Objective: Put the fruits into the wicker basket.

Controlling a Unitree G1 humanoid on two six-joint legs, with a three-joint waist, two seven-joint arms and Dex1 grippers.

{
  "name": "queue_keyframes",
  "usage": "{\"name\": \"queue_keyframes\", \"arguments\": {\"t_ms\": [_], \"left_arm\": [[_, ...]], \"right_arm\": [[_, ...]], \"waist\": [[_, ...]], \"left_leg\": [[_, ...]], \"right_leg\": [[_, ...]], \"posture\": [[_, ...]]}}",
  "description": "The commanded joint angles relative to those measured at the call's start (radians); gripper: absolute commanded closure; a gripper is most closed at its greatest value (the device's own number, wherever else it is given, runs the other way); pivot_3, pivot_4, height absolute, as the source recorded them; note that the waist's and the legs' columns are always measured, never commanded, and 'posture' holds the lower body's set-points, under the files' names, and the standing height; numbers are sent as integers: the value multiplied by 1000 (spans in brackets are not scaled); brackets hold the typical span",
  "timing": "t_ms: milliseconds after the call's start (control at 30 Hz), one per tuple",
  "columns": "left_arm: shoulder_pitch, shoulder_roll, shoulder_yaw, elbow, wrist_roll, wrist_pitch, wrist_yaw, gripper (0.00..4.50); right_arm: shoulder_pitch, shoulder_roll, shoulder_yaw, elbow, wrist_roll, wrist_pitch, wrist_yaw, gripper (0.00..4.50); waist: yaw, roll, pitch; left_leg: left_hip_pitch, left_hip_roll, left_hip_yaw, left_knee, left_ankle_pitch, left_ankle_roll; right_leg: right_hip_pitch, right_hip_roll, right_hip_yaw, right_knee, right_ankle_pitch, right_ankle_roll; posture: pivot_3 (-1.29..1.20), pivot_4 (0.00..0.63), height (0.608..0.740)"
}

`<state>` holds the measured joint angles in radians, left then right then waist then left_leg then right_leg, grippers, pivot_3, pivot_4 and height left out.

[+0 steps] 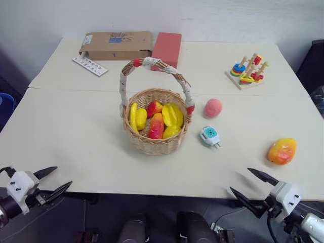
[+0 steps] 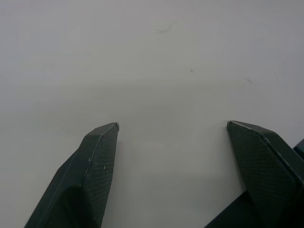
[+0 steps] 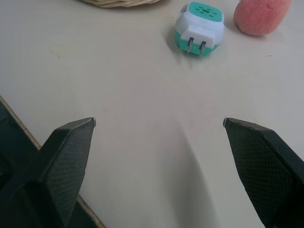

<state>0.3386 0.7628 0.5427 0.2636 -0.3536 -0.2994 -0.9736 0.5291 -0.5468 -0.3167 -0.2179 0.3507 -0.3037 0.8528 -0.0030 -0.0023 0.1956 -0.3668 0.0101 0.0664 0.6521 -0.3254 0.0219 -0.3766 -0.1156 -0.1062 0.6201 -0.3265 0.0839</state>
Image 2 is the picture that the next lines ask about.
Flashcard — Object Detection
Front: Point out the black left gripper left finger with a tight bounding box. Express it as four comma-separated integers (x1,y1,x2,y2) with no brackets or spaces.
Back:
24,122,120,228

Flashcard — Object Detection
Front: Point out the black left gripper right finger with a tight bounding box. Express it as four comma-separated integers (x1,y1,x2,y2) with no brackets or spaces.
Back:
204,120,304,228

